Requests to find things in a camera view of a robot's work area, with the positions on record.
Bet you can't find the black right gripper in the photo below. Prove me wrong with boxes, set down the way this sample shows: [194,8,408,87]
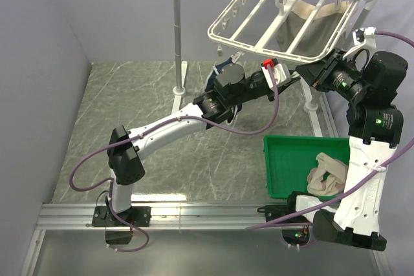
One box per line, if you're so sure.
[296,47,369,101]

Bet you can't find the navy blue underwear white trim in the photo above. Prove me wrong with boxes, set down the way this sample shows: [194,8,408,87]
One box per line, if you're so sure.
[204,55,243,124]

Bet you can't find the white clip hanger frame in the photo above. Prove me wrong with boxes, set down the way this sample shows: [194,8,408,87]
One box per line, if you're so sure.
[207,0,358,63]

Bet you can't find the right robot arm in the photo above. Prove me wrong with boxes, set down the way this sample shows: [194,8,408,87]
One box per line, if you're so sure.
[296,51,408,251]

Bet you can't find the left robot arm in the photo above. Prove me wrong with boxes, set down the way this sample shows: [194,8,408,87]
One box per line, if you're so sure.
[107,59,292,226]

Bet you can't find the grey beige hanging underwear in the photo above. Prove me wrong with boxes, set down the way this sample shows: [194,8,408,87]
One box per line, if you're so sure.
[275,0,350,58]

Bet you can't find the green plastic tray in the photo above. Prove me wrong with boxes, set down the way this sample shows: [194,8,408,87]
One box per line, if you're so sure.
[264,135,350,199]

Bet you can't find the beige cloth in tray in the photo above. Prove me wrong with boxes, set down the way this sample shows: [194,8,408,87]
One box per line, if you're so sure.
[307,153,349,196]

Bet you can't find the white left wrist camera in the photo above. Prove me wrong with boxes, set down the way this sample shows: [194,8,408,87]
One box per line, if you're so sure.
[261,58,292,90]

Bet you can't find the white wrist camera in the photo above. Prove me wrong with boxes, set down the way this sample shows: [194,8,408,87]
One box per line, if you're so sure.
[343,27,376,59]
[261,58,292,90]

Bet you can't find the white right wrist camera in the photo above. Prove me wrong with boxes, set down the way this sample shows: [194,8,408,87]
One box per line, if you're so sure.
[343,27,376,59]

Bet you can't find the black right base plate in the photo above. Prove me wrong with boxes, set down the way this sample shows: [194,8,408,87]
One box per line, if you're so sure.
[257,204,309,224]

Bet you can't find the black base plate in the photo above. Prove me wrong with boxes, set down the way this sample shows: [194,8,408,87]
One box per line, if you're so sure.
[91,206,151,227]
[257,204,309,224]

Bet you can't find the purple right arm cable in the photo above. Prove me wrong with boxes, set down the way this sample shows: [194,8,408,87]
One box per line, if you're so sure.
[245,30,414,248]

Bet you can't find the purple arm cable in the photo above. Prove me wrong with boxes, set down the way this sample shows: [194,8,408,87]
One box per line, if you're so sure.
[69,67,281,193]
[245,30,414,248]

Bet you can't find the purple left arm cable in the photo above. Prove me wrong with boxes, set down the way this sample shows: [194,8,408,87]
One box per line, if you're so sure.
[69,67,281,193]

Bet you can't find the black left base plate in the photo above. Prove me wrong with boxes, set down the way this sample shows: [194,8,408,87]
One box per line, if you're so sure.
[91,206,151,227]

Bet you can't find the aluminium mounting rail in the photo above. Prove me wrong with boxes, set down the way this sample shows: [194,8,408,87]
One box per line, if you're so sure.
[34,203,378,232]

